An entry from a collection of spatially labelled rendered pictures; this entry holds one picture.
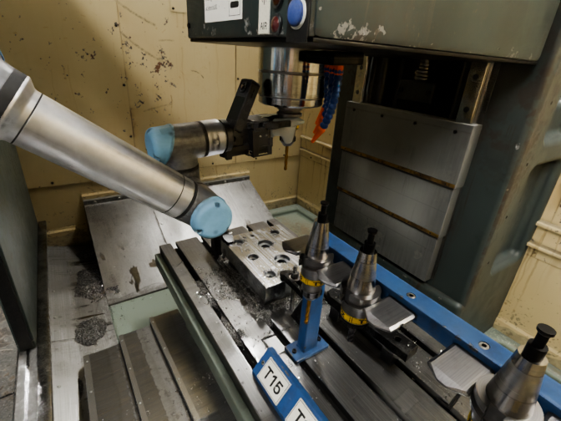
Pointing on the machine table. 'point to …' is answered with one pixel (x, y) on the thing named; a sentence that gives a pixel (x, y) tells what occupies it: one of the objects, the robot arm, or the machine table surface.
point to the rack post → (308, 332)
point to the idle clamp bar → (397, 343)
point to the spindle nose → (289, 78)
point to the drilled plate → (265, 286)
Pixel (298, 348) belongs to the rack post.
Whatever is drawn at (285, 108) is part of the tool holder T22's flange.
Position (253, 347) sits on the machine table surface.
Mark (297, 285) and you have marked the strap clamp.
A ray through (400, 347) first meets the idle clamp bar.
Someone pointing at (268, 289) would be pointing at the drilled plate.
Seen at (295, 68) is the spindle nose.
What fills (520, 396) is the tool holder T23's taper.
